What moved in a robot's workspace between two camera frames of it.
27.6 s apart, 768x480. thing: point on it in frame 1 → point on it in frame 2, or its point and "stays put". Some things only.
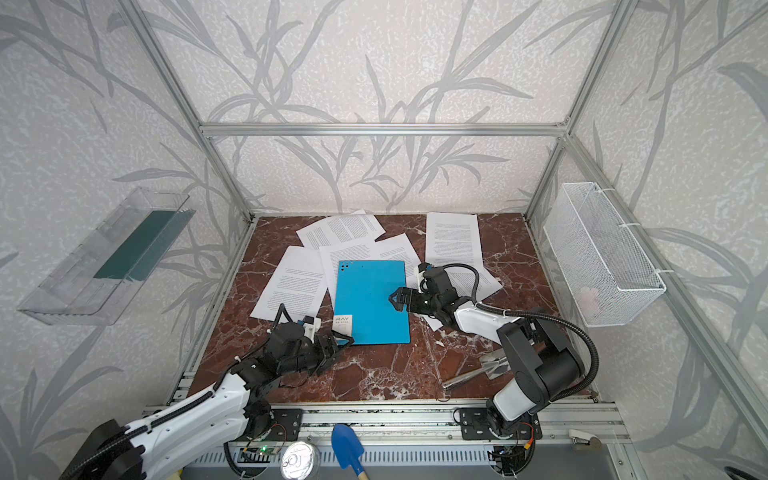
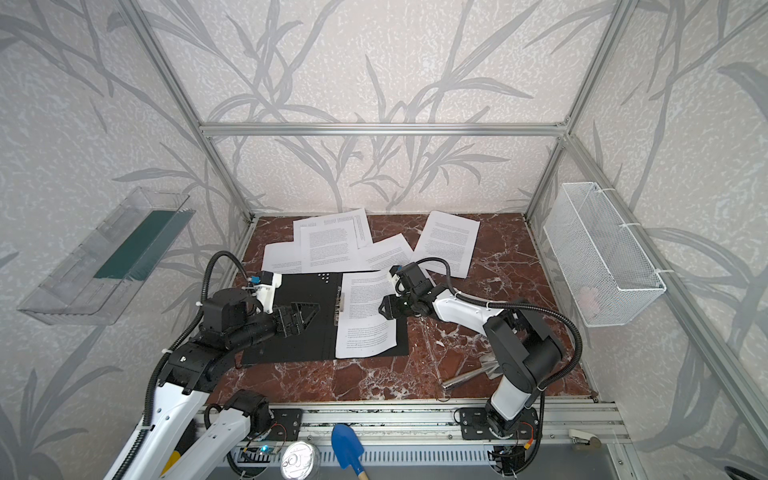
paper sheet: [470, 282] → [361, 329]
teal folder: [362, 308] → [317, 341]
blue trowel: [347, 448] stays put
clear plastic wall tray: [94, 286] stays put
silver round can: [300, 461] stays put
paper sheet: [399, 248] stays put
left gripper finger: [326, 356] → [303, 317]
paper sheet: [298, 282] → [283, 258]
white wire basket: [607, 265] stays put
